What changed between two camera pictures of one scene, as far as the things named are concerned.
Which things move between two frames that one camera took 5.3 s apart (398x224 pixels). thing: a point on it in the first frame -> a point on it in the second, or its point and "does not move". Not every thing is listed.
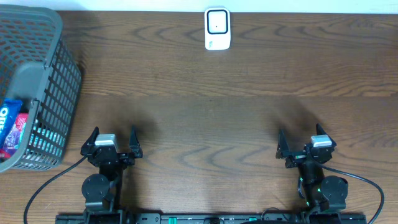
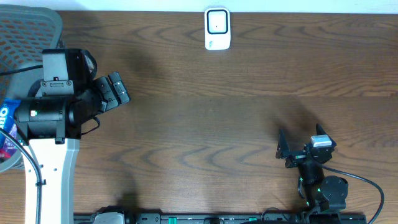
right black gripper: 283,152 does not move
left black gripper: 125,156 -> 109,93
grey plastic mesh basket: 37,68 does not move
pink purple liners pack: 15,135 does not move
